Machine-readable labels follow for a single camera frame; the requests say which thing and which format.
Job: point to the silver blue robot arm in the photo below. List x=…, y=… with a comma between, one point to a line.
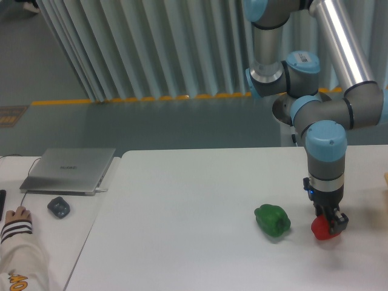
x=321, y=125

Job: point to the cream sleeved forearm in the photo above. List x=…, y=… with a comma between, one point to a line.
x=23, y=262

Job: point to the black phone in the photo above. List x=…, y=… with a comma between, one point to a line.
x=3, y=194

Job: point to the green bell pepper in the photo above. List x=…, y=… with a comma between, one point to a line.
x=272, y=220

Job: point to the silver closed laptop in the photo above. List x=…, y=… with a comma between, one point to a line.
x=71, y=171

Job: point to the white folding partition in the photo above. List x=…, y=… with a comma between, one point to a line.
x=143, y=50

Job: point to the red bell pepper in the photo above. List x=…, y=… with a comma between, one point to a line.
x=320, y=229

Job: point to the person's hand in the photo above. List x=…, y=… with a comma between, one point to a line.
x=20, y=214

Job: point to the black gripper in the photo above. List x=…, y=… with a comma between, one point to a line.
x=328, y=202

